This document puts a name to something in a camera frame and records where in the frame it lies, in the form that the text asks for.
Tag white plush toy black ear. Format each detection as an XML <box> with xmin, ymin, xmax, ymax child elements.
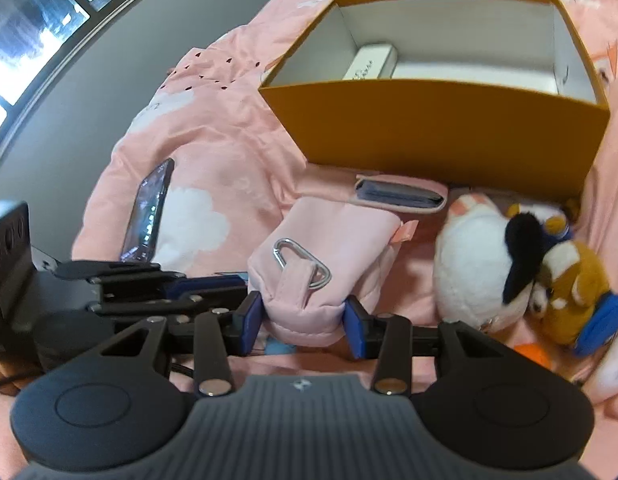
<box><xmin>432</xmin><ymin>193</ymin><xmax>551</xmax><ymax>367</ymax></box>

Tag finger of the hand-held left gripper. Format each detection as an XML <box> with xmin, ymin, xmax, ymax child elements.
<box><xmin>55</xmin><ymin>261</ymin><xmax>250</xmax><ymax>298</ymax></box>
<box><xmin>90</xmin><ymin>293</ymin><xmax>251</xmax><ymax>322</ymax></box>

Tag black smartphone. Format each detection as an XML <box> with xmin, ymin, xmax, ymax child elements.
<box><xmin>119</xmin><ymin>157</ymin><xmax>176</xmax><ymax>264</ymax></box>

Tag long white box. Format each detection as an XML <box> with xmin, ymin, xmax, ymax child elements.
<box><xmin>341</xmin><ymin>42</ymin><xmax>401</xmax><ymax>81</ymax></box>

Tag pale pink fabric pouch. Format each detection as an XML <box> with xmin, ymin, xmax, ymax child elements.
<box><xmin>247</xmin><ymin>193</ymin><xmax>420</xmax><ymax>349</ymax></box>

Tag pink cloud print blanket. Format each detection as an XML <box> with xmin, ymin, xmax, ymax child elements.
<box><xmin>0</xmin><ymin>0</ymin><xmax>618</xmax><ymax>480</ymax></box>

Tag brown plush dog blue headphones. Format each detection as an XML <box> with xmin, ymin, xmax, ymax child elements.
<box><xmin>506</xmin><ymin>202</ymin><xmax>618</xmax><ymax>357</ymax></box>

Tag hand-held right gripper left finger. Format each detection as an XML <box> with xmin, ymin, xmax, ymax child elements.
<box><xmin>94</xmin><ymin>291</ymin><xmax>265</xmax><ymax>400</ymax></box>

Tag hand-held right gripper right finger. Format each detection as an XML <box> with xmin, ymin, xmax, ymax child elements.
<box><xmin>342</xmin><ymin>293</ymin><xmax>516</xmax><ymax>398</ymax></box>

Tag window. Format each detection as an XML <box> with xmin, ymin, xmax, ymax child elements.
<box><xmin>0</xmin><ymin>0</ymin><xmax>186</xmax><ymax>132</ymax></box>

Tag orange cardboard box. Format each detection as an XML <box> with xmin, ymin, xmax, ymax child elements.
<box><xmin>257</xmin><ymin>0</ymin><xmax>611</xmax><ymax>202</ymax></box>

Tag silver carabiner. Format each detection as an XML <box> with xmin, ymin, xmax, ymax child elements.
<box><xmin>271</xmin><ymin>237</ymin><xmax>333</xmax><ymax>291</ymax></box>

